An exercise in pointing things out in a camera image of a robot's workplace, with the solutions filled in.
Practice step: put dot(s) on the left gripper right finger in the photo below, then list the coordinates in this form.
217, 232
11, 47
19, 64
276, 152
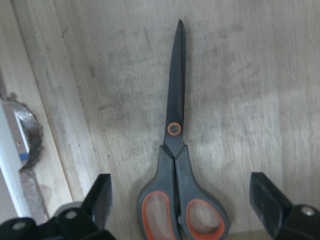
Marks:
280, 217

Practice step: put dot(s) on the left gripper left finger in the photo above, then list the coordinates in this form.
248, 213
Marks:
84, 220

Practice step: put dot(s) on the orange grey scissors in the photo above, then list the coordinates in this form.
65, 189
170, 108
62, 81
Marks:
174, 178

